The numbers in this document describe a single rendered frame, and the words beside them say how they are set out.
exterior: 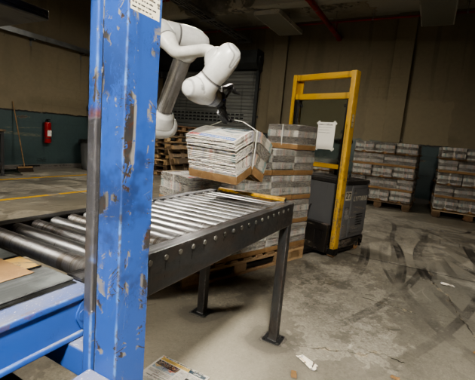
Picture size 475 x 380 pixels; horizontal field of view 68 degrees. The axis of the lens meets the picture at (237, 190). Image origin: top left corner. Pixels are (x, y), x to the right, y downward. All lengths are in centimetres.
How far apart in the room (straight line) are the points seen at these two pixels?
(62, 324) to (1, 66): 841
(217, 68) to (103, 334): 114
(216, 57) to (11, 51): 785
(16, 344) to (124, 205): 31
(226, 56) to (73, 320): 112
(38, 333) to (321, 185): 340
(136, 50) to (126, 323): 45
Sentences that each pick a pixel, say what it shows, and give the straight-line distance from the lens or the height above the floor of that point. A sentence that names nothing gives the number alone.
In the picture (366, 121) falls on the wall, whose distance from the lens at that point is 915.
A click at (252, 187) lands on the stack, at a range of 285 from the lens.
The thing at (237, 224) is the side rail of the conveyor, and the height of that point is 80.
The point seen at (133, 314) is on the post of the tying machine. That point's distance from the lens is 67.
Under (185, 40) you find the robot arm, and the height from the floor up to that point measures 161.
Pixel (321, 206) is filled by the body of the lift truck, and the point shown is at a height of 47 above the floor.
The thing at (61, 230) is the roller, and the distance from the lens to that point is 122.
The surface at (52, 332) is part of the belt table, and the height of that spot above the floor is 74.
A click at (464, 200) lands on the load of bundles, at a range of 742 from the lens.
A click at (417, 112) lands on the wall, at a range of 906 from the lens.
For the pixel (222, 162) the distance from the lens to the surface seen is 169.
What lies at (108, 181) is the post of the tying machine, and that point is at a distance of 59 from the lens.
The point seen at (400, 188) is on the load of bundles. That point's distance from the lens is 742.
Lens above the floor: 113
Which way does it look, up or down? 8 degrees down
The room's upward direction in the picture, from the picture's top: 5 degrees clockwise
